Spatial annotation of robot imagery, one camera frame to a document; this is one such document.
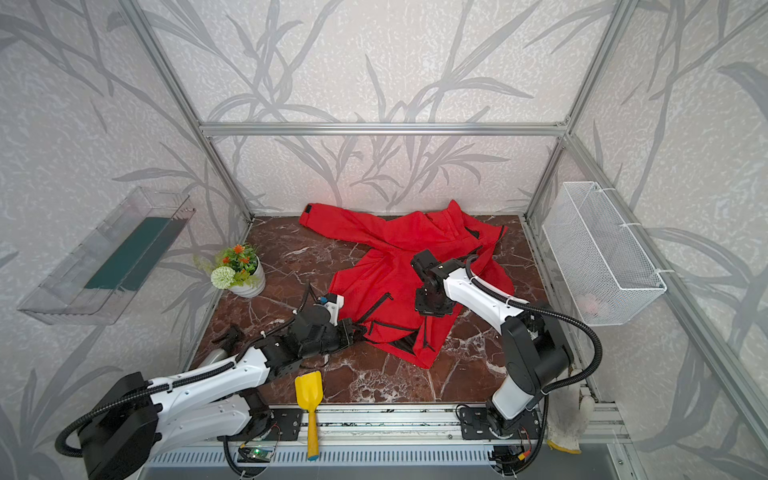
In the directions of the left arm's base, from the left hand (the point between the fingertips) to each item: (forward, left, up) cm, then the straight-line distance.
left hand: (372, 324), depth 79 cm
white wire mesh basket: (0, -50, +24) cm, 56 cm away
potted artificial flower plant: (+16, +42, +1) cm, 45 cm away
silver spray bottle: (-6, +44, -9) cm, 45 cm away
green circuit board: (-28, +26, -12) cm, 40 cm away
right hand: (+9, -15, -4) cm, 18 cm away
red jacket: (+15, +1, -10) cm, 18 cm away
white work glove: (-20, -50, -9) cm, 54 cm away
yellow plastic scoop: (-14, +17, -11) cm, 25 cm away
